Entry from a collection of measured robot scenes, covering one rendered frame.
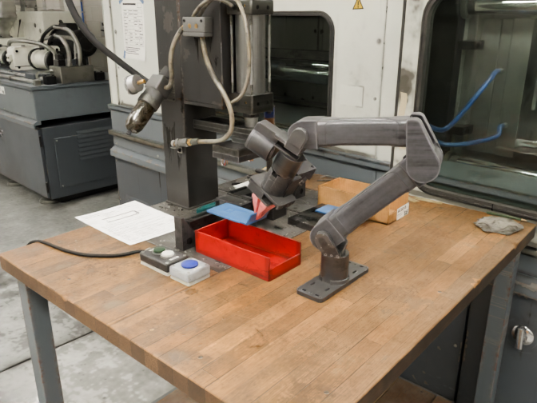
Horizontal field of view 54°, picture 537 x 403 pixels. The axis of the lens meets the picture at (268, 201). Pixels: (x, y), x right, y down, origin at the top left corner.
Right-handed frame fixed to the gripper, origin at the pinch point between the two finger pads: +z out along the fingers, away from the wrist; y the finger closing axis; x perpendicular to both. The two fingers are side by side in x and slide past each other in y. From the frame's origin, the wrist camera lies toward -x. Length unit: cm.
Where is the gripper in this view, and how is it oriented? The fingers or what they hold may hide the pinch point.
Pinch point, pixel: (258, 215)
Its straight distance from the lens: 124.3
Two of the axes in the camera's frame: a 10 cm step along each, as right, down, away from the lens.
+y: -6.5, -6.7, 3.6
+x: -6.5, 2.5, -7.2
